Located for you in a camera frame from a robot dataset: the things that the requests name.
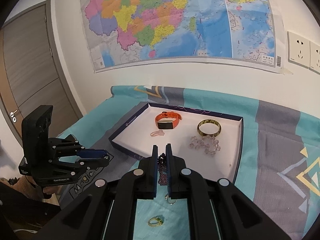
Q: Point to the dark blue jewelry tray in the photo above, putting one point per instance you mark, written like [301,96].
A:
[132,137]

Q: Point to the silver door handle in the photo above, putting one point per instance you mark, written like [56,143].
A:
[12,115]

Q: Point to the person's left hand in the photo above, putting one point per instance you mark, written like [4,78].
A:
[27,186]

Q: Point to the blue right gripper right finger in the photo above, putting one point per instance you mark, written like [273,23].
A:
[170,170]

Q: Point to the pink hair clip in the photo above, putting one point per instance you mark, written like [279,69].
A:
[157,133]

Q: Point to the grey wooden door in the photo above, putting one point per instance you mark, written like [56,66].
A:
[31,72]

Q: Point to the white wall socket panel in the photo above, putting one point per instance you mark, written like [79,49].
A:
[303,52]

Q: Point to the teal grey bed sheet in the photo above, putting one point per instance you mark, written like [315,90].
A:
[280,149]

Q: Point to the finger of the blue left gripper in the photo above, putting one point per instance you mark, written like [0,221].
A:
[91,153]
[94,163]

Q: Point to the colourful wall map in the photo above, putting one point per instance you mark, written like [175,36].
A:
[123,33]

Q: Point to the tortoiseshell bangle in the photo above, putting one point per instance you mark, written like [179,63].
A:
[209,127]

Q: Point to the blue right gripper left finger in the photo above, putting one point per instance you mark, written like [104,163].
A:
[154,171]

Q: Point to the orange smart watch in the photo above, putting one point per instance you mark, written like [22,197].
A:
[167,120]

